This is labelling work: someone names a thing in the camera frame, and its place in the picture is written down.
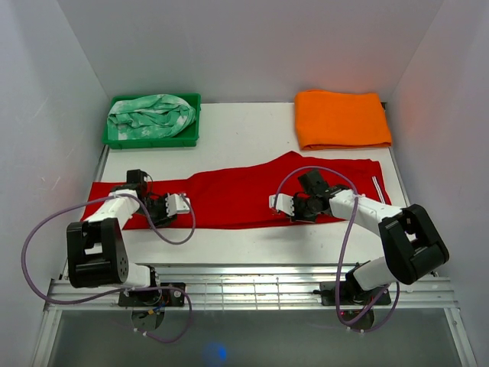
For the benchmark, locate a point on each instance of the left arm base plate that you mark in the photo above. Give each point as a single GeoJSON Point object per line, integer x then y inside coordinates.
{"type": "Point", "coordinates": [152, 299]}

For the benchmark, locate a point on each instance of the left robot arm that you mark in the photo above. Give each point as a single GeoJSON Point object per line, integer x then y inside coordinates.
{"type": "Point", "coordinates": [95, 247]}

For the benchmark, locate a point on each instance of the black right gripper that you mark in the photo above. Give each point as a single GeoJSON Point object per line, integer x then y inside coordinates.
{"type": "Point", "coordinates": [297, 216]}

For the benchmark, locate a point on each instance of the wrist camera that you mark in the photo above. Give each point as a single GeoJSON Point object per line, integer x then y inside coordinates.
{"type": "Point", "coordinates": [177, 203]}
{"type": "Point", "coordinates": [280, 202]}

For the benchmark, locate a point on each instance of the aluminium frame rail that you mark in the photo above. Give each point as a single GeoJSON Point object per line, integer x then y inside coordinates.
{"type": "Point", "coordinates": [253, 302]}

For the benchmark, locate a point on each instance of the red trousers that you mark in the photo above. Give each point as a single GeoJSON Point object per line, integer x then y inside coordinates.
{"type": "Point", "coordinates": [237, 198]}

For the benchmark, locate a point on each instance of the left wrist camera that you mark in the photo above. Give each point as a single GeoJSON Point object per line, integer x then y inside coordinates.
{"type": "Point", "coordinates": [177, 203]}

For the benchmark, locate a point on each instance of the folded orange trousers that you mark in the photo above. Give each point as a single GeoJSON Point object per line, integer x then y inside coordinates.
{"type": "Point", "coordinates": [328, 120]}

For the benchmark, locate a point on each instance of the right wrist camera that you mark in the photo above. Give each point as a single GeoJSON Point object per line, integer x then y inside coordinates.
{"type": "Point", "coordinates": [280, 202]}

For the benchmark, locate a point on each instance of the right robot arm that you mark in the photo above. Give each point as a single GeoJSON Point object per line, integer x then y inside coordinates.
{"type": "Point", "coordinates": [411, 243]}

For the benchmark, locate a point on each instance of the green plastic bin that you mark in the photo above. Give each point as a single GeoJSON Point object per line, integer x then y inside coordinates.
{"type": "Point", "coordinates": [187, 138]}

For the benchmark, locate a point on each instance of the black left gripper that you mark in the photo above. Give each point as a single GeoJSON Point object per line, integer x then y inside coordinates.
{"type": "Point", "coordinates": [164, 219]}

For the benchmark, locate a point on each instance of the green white patterned trousers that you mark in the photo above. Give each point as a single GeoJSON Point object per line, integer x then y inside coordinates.
{"type": "Point", "coordinates": [149, 117]}

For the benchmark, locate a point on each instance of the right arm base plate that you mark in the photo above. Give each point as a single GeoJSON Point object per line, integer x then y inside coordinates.
{"type": "Point", "coordinates": [326, 291]}

